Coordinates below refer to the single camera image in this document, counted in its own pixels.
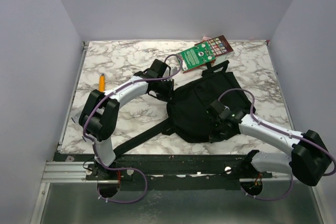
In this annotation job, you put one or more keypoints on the black student backpack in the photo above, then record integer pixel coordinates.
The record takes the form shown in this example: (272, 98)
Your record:
(187, 109)

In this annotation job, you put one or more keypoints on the green book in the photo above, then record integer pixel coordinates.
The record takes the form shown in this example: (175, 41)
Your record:
(198, 55)

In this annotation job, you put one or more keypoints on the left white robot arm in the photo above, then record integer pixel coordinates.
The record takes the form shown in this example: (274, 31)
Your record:
(100, 113)

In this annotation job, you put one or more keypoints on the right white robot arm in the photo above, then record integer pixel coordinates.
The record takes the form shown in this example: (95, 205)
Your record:
(303, 155)

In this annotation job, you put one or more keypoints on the orange utility knife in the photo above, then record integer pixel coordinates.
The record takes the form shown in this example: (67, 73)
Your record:
(102, 83)

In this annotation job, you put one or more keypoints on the dark red book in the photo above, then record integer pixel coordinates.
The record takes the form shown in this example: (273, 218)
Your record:
(214, 47)

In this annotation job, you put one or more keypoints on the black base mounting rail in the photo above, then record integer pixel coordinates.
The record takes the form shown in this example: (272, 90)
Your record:
(167, 172)

